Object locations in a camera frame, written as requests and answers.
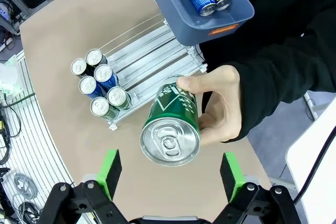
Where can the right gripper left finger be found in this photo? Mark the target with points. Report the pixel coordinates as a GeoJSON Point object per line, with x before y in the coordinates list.
{"type": "Point", "coordinates": [109, 174]}

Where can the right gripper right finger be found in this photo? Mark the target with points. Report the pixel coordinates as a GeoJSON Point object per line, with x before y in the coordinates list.
{"type": "Point", "coordinates": [232, 179]}

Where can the green cider can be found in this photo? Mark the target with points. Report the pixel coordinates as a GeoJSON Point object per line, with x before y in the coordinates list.
{"type": "Point", "coordinates": [99, 106]}
{"type": "Point", "coordinates": [116, 96]}
{"type": "Point", "coordinates": [170, 119]}

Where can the person's left forearm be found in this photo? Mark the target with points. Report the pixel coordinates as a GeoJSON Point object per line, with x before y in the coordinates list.
{"type": "Point", "coordinates": [275, 85]}

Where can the clear plastic can dispenser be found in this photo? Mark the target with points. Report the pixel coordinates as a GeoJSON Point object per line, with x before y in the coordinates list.
{"type": "Point", "coordinates": [147, 56]}

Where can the person's left hand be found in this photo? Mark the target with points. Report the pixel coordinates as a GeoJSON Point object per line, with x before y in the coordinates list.
{"type": "Point", "coordinates": [223, 103]}

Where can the white power strip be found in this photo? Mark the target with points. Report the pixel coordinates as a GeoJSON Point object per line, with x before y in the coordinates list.
{"type": "Point", "coordinates": [5, 44]}

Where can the white slotted aluminium frame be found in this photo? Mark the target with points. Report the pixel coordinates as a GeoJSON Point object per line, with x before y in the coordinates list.
{"type": "Point", "coordinates": [34, 140]}

